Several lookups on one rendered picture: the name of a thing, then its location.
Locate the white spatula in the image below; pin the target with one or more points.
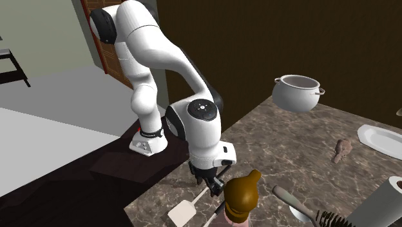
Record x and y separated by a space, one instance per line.
183 212

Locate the white plate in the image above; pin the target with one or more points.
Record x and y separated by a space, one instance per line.
381 140

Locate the dark robot stand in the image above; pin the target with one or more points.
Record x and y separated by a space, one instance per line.
125 165

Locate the grey ladle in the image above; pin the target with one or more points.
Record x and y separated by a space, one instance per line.
290 198

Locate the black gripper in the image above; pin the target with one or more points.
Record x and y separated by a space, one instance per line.
203 172

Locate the small brown figure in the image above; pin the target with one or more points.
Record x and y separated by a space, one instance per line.
341 149

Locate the brown panelled door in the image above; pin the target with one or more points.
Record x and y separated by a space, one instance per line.
108 59

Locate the black side table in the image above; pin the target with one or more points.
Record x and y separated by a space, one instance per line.
12 74

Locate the white paper towel roll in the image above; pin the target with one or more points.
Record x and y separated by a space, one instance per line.
377 207

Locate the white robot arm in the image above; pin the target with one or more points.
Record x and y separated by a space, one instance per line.
147 47

